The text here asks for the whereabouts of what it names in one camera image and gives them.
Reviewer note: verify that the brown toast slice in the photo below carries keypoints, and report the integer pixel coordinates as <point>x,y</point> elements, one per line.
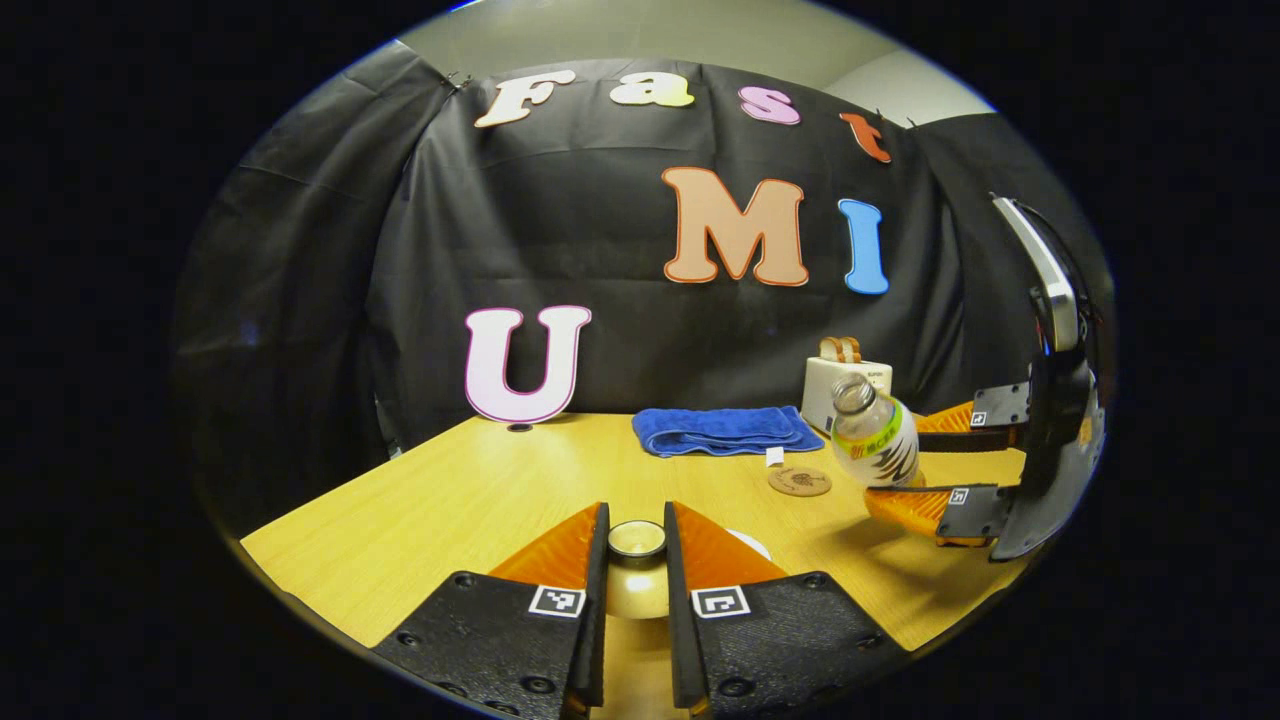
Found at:
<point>829,350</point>
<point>852,349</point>

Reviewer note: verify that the black backdrop cloth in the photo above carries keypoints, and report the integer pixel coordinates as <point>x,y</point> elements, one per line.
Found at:
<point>500,230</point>

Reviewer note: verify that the folded blue towel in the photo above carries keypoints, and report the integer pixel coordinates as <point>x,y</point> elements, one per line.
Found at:
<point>720,430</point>

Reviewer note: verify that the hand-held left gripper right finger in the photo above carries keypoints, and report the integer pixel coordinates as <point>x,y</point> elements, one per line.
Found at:
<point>678,620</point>

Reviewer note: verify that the white toaster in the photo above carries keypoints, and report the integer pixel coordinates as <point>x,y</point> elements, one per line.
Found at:
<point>818,395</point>

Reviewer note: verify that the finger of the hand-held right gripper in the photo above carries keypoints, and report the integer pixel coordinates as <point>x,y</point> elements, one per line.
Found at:
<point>970,441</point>
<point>985,510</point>

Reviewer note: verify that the cream teacup lid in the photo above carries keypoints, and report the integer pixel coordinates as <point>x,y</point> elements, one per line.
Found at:
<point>637,585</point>

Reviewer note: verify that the clear plastic water bottle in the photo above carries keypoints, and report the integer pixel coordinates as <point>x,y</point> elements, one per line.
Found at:
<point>880,440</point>

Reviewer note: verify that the cream ceramic teacup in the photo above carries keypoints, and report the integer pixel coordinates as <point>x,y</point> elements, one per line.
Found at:
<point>752,545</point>

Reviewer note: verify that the round wooden coaster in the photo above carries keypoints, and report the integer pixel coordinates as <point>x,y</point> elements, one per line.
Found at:
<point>800,481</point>

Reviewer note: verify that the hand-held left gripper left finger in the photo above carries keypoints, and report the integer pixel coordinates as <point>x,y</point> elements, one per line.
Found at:
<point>597,620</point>

